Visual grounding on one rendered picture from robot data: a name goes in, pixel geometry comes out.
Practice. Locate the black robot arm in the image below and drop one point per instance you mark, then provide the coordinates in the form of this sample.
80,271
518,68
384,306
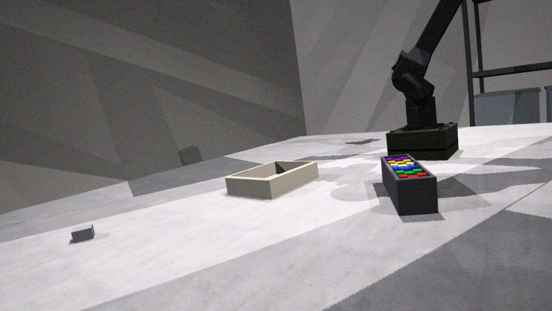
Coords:
410,69

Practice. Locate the beige square tray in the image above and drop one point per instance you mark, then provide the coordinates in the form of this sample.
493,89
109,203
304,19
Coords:
272,179

